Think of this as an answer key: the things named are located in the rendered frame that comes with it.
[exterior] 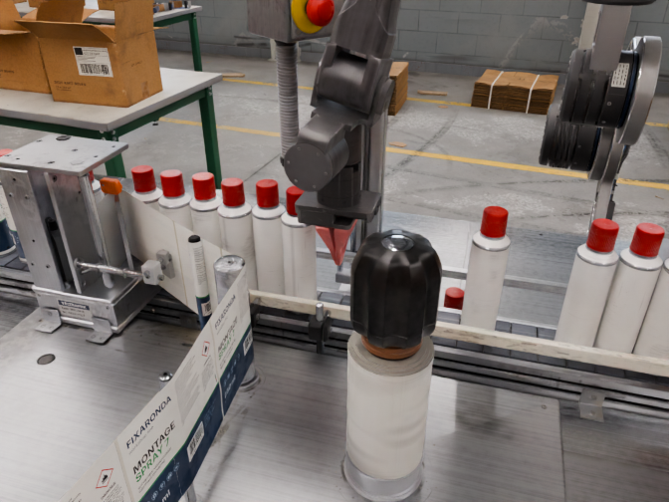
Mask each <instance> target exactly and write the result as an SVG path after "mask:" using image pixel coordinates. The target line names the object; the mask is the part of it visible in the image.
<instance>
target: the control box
mask: <svg viewBox="0 0 669 502"><path fill-rule="evenodd" d="M307 1H308V0H247V14H248V28H249V32H250V33H251V34H255V35H258V36H262V37H266V38H270V39H273V40H277V41H281V42H285V43H294V42H300V41H307V40H313V39H319V38H326V37H330V36H331V35H332V31H333V27H334V24H335V18H336V17H337V16H338V14H339V12H340V10H341V8H342V6H343V4H344V1H345V0H334V16H333V18H332V20H331V21H330V22H329V23H328V24H327V25H326V26H323V27H320V26H316V25H314V24H312V23H311V22H310V20H309V18H308V16H307V14H306V12H305V5H306V3H307Z"/></svg>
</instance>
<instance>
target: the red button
mask: <svg viewBox="0 0 669 502"><path fill-rule="evenodd" d="M305 12H306V14H307V16H308V18H309V20H310V22H311V23H312V24H314V25H316V26H320V27H323V26H326V25H327V24H328V23H329V22H330V21H331V20H332V18H333V16H334V13H335V3H334V0H308V1H307V3H306V5H305Z"/></svg>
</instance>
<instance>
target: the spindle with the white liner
mask: <svg viewBox="0 0 669 502"><path fill-rule="evenodd" d="M441 282H442V264H441V261H440V258H439V256H438V254H437V252H436V250H435V249H434V248H433V247H432V245H431V242H430V241H429V239H427V238H426V237H424V236H422V235H421V234H418V233H410V232H407V231H404V230H402V229H390V230H387V231H384V232H375V233H372V234H370V235H369V236H367V237H366V238H365V239H364V240H363V241H362V243H361V244H360V246H359V248H358V251H357V253H356V255H355V256H354V258H353V261H352V263H351V268H350V321H351V324H352V326H353V328H354V332H353V333H352V335H351V336H350V338H349V340H348V343H347V405H346V410H347V423H346V442H345V459H344V474H345V477H346V479H347V481H348V483H349V484H350V486H351V487H352V488H353V489H354V490H355V491H356V492H357V493H358V494H360V495H361V496H363V497H365V498H367V499H370V500H373V501H377V502H395V501H399V500H402V499H404V498H406V497H408V496H409V495H411V494H412V493H413V492H414V491H415V490H416V489H417V488H418V486H419V484H420V482H421V479H422V474H423V466H422V461H423V457H424V447H423V444H424V438H425V424H426V418H427V410H428V397H429V390H430V385H431V372H432V364H433V358H434V345H433V342H432V341H431V339H430V337H429V335H431V334H432V333H433V332H434V330H435V328H436V324H437V317H438V308H439V299H440V291H441Z"/></svg>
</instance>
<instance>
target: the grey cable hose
mask: <svg viewBox="0 0 669 502"><path fill-rule="evenodd" d="M274 41H275V42H276V51H277V52H276V54H277V55H276V57H277V59H276V61H277V71H278V72H277V74H278V75H277V78H278V79H277V81H278V82H277V83H278V102H279V121H280V139H281V156H280V162H281V164H282V167H284V157H285V154H286V152H287V151H288V149H289V148H290V147H291V146H293V145H294V144H295V143H297V138H298V134H299V131H300V128H299V126H300V125H299V123H300V122H299V120H300V119H299V94H298V92H299V91H298V89H299V88H298V68H297V66H298V65H297V63H298V62H297V60H298V58H297V57H298V56H297V48H296V47H297V44H296V43H297V42H294V43H285V42H281V41H277V40H274Z"/></svg>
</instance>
